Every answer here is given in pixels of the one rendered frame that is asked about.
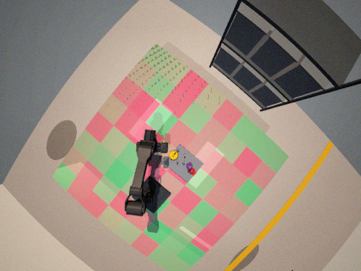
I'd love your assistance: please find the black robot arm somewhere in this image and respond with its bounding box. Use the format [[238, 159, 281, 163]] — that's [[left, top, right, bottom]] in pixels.
[[124, 129, 157, 217]]

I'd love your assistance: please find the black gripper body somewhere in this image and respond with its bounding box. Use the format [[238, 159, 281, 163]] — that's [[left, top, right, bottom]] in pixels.
[[136, 142, 168, 153]]

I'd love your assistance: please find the yellow gear with black stripe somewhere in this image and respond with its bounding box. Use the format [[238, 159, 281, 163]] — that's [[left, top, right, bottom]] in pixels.
[[169, 151, 178, 159]]

